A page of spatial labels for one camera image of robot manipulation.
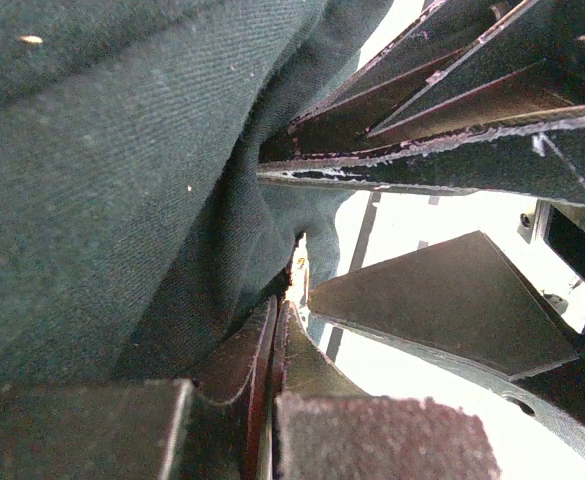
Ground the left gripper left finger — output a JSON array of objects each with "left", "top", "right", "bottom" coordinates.
[{"left": 159, "top": 296, "right": 278, "bottom": 479}]

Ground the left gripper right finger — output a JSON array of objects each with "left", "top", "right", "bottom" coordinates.
[{"left": 273, "top": 302, "right": 501, "bottom": 479}]

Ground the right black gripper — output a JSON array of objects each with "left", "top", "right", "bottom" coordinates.
[{"left": 257, "top": 1, "right": 585, "bottom": 460}]

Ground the black t-shirt garment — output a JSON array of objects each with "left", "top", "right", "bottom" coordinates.
[{"left": 0, "top": 1, "right": 390, "bottom": 383}]

